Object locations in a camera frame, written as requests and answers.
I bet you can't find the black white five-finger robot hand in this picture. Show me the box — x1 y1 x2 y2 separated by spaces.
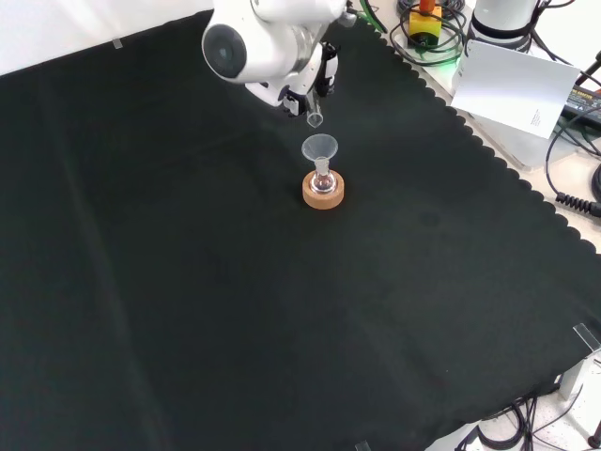
244 41 341 118

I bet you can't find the clear graduated cylinder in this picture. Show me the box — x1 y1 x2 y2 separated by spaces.
304 91 326 130

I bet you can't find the small round-bottom glass flask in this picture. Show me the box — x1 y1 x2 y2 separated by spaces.
309 158 337 195

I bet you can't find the clear plastic funnel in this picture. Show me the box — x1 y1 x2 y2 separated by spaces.
300 133 341 173

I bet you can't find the yellow stop button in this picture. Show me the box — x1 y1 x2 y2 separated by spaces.
407 0 444 49

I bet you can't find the pale board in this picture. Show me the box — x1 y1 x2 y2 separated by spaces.
449 39 582 141

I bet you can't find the black cloth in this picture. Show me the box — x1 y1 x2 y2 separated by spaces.
0 8 601 451

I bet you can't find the black labelled device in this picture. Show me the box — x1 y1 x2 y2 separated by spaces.
562 86 601 121

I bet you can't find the white box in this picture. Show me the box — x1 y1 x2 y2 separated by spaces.
557 350 601 401

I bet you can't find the black looped cable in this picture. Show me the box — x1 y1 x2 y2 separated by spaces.
388 0 471 66

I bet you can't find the cork ring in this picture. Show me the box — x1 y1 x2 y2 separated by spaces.
301 170 347 211

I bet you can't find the coiled black cable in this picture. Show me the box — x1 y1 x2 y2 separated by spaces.
544 117 601 217

